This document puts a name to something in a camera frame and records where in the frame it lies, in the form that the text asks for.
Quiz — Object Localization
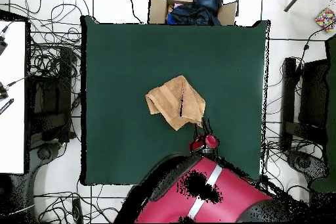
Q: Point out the tan terry towel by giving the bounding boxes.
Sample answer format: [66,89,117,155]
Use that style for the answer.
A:
[144,75,206,131]

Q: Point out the colourful patterned item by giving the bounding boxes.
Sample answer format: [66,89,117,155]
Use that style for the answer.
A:
[314,7,336,33]

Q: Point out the dark green table cloth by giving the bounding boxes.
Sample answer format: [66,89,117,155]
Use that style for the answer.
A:
[310,34,336,193]
[80,15,271,187]

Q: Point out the dark blue clothing pile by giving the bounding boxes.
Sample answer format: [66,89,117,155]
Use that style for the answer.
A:
[166,0,223,26]

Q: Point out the brown cardboard box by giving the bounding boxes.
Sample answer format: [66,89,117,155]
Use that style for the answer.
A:
[148,0,238,26]

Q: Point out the black power strip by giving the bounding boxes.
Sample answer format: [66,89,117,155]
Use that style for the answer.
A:
[72,197,84,224]

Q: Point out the white table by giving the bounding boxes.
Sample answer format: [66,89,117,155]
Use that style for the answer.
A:
[0,20,27,175]

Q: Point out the black strip with white marks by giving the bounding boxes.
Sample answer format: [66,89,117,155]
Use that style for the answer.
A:
[0,98,14,116]

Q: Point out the tangled black floor cables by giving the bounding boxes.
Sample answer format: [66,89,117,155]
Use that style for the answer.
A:
[33,180,132,224]
[24,0,91,83]
[263,58,326,156]

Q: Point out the black frame stand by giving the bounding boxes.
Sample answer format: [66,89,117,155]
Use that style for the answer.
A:
[280,56,329,151]
[26,47,77,143]

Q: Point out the thin black cable with connector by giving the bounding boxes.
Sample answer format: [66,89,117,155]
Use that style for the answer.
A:
[295,20,336,78]

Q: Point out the long black floor cable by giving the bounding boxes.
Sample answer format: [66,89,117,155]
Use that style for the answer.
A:
[116,0,144,24]

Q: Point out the black device with cable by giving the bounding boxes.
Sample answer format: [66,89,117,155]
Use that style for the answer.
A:
[0,75,30,101]

